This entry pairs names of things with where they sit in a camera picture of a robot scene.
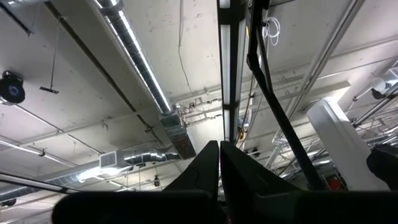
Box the black-framed linear ceiling light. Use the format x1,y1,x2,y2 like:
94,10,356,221
0,172,75,194

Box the white coiled cable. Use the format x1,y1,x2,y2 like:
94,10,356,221
262,16,282,47

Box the small hanging black bar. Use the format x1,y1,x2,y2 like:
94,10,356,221
39,15,62,95

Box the grey metal ceiling channel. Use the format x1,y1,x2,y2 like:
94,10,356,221
287,0,366,121

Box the silver duct with vent grille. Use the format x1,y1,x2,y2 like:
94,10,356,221
0,148,183,203

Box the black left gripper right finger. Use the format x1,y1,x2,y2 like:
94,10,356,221
220,140,302,224

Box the rectangular metal duct box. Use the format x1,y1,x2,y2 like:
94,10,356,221
159,112,198,160

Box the black round ceiling device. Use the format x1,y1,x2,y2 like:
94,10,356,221
0,70,27,105

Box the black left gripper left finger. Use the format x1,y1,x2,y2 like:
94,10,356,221
163,140,220,200

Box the black linear LED light bar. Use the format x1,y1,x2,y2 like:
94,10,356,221
216,0,249,144

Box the silver spiral ceiling duct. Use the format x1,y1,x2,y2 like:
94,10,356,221
93,0,174,115

